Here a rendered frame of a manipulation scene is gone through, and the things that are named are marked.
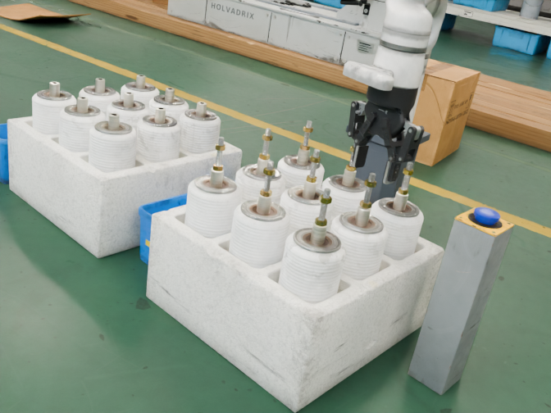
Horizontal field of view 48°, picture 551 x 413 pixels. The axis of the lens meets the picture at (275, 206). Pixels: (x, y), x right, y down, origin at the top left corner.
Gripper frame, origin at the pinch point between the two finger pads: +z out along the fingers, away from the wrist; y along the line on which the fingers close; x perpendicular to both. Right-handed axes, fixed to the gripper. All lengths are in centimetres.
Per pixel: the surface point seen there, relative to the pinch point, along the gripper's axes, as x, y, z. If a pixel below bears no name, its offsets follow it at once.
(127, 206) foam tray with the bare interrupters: 21, 45, 25
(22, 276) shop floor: 43, 43, 35
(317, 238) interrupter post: 12.4, -2.8, 9.3
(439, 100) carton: -97, 62, 13
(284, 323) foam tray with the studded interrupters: 18.7, -5.8, 21.0
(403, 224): -9.0, -1.9, 11.1
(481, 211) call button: -9.3, -15.2, 2.3
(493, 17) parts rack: -391, 246, 13
